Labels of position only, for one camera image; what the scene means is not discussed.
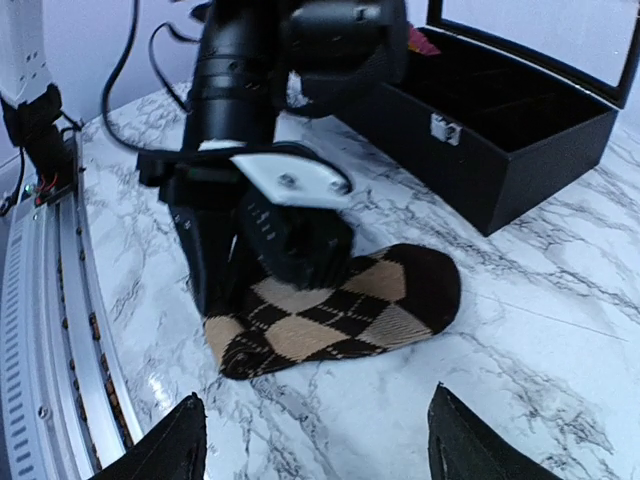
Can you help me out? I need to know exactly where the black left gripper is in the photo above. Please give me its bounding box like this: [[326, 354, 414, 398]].
[[135, 149, 251, 314]]

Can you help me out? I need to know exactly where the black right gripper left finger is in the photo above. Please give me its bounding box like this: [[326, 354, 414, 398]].
[[94, 392, 207, 480]]

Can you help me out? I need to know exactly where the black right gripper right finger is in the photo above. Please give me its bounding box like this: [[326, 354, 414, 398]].
[[427, 384, 558, 480]]

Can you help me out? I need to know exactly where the brown argyle sock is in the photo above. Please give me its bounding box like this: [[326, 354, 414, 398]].
[[204, 243, 462, 380]]

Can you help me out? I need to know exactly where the maroon striped sock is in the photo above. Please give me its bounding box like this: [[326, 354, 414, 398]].
[[408, 23, 441, 57]]

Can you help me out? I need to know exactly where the black display case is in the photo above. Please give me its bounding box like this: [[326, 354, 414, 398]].
[[338, 1, 639, 235]]

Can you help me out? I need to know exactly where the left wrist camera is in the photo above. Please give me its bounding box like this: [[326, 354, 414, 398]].
[[221, 182, 353, 290]]

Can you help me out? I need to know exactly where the aluminium front rail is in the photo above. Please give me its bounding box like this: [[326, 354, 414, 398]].
[[1, 133, 143, 479]]

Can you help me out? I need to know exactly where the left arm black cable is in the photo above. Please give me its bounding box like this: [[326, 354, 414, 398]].
[[99, 0, 351, 196]]

